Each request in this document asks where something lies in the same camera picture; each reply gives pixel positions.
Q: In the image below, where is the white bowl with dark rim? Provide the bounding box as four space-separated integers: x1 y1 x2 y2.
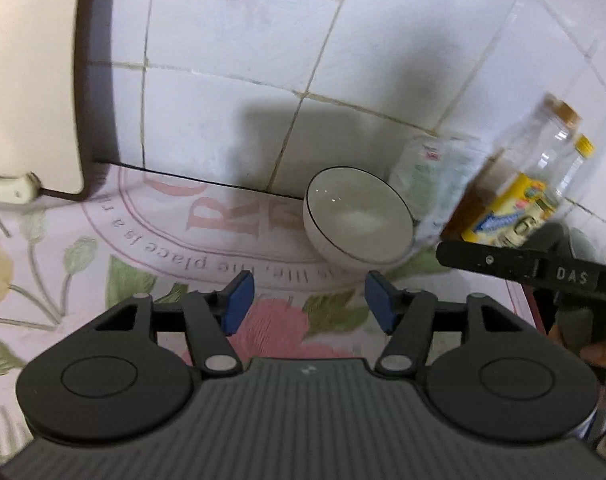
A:
302 166 415 274

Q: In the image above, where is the clear plastic packet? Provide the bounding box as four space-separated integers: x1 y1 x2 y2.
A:
388 134 490 257

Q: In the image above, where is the oil bottle with brown cap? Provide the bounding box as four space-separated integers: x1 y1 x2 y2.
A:
442 93 582 250

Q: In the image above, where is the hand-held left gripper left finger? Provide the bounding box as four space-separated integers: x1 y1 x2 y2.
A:
94 269 256 377

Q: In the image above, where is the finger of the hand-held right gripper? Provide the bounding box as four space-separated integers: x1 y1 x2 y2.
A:
435 239 546 287

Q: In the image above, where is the floral tablecloth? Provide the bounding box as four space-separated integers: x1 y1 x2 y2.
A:
0 160 540 467

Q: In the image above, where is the person's right hand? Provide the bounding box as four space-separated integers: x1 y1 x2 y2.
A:
548 307 606 370

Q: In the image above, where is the beige cutting board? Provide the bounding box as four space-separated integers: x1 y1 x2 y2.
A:
0 0 121 202

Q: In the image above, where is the clear bottle with yellow cap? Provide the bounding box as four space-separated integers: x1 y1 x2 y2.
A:
552 133 596 213

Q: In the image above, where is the cream plastic stand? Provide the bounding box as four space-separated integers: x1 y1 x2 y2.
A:
0 172 42 206

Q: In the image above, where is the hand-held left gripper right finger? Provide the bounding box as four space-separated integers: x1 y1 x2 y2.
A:
364 269 527 377

